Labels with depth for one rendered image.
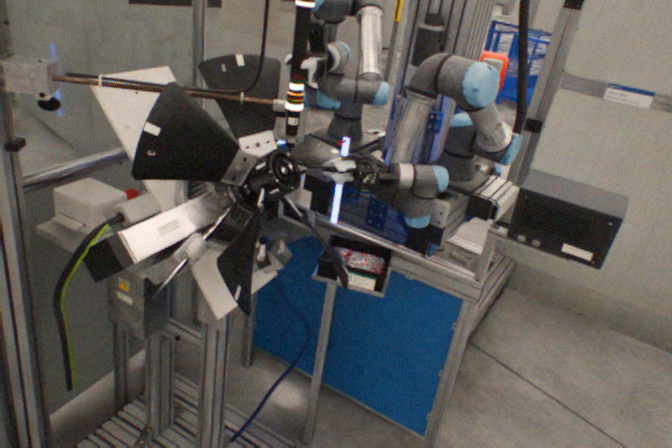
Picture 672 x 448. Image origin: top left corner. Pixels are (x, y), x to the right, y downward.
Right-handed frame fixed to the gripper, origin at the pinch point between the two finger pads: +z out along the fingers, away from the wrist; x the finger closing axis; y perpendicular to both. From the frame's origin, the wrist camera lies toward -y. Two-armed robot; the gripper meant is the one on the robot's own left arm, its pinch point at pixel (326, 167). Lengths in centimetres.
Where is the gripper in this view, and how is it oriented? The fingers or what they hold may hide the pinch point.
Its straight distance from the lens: 150.0
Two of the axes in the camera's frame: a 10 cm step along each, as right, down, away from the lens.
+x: -1.5, 8.4, 5.2
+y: 1.2, 5.4, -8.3
